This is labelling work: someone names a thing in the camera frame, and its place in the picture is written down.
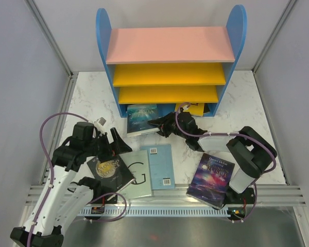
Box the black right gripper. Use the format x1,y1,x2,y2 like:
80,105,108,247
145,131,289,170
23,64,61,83
147,111,188,139

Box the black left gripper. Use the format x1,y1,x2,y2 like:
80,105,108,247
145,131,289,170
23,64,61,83
84,127,132,163

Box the pale grey Gatsby book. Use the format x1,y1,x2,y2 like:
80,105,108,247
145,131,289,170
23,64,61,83
120,150,152,200

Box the teal ocean cover book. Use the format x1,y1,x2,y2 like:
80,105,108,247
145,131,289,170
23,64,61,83
127,104,159,137

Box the light blue thin book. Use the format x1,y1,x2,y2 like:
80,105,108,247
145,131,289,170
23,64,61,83
141,144,175,190

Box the yellow Little Prince book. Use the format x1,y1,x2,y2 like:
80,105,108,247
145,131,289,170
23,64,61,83
175,102,204,116

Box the dark green Alice Wonderland book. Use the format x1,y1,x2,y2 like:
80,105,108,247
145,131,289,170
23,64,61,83
203,103,210,116

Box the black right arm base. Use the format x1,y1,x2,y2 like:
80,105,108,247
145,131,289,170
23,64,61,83
224,187,255,206

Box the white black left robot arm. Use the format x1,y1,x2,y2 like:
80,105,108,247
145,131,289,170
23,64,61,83
10,121,132,246

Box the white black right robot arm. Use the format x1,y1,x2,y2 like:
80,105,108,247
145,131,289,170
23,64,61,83
147,112,277,203

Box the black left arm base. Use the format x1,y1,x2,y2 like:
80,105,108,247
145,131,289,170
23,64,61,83
88,192,120,204

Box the black Moon and Sixpence book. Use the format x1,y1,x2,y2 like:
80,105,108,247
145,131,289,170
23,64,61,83
87,155,135,193

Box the blue pink yellow shelf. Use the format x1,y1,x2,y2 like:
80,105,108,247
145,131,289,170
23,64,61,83
95,5,247,118

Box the purple Robinson Crusoe book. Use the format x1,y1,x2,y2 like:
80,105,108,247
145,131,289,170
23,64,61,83
186,153,235,209

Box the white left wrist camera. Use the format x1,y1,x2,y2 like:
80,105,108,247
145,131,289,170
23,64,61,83
94,117,106,133

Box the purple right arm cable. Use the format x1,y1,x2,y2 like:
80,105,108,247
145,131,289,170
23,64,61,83
175,102,278,222

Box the light blue slotted cable duct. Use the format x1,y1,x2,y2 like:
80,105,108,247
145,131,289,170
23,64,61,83
78,207,245,217

